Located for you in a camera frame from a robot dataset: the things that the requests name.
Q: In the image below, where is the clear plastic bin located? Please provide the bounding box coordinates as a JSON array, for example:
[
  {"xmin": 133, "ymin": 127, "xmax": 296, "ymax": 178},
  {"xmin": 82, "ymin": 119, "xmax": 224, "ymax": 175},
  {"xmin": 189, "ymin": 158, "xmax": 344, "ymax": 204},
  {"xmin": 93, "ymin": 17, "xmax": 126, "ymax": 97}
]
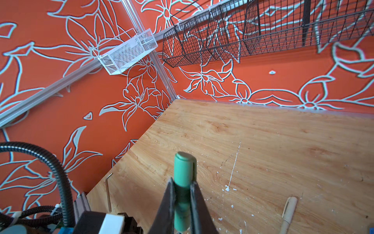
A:
[{"xmin": 92, "ymin": 28, "xmax": 158, "ymax": 75}]

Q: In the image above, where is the green pen cap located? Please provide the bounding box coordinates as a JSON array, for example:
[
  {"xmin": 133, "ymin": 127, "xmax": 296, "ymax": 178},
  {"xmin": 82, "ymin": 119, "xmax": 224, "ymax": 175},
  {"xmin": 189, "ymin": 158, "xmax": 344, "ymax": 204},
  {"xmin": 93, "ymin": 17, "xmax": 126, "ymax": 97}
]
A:
[{"xmin": 173, "ymin": 152, "xmax": 197, "ymax": 233}]

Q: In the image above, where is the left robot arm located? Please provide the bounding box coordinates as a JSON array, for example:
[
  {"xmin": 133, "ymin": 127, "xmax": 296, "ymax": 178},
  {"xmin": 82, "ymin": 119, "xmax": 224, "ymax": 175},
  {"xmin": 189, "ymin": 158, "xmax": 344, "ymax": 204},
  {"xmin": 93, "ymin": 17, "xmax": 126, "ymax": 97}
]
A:
[{"xmin": 1, "ymin": 141, "xmax": 76, "ymax": 229}]

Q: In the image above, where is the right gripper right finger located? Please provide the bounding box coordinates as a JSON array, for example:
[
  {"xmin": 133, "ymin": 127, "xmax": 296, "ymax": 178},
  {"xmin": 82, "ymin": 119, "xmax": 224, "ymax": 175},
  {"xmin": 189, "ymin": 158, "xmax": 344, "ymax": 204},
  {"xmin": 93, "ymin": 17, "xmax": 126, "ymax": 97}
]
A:
[{"xmin": 190, "ymin": 181, "xmax": 218, "ymax": 234}]

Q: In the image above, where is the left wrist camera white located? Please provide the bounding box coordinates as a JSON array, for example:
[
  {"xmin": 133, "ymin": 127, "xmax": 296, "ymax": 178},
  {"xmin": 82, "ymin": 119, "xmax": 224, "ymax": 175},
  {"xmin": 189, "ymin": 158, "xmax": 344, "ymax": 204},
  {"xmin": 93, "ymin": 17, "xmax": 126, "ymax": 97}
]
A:
[{"xmin": 73, "ymin": 211, "xmax": 125, "ymax": 234}]

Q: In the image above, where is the metal allen key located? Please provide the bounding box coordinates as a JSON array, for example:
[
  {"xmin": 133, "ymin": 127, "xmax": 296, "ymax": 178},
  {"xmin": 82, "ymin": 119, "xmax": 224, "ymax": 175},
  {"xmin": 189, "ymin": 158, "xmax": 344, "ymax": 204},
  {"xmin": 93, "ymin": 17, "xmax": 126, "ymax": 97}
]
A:
[{"xmin": 105, "ymin": 173, "xmax": 113, "ymax": 213}]

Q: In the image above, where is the black wire basket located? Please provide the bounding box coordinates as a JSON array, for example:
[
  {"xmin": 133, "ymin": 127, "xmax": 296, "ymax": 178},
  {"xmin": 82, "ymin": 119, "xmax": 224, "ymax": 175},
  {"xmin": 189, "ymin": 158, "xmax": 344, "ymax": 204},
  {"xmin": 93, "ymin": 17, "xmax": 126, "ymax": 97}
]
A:
[{"xmin": 162, "ymin": 1, "xmax": 374, "ymax": 67}]

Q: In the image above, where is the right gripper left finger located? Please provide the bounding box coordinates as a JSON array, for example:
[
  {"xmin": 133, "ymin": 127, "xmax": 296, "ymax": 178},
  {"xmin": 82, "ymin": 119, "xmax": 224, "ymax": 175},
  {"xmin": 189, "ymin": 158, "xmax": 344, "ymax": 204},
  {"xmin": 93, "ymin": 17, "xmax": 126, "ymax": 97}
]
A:
[{"xmin": 148, "ymin": 177, "xmax": 176, "ymax": 234}]

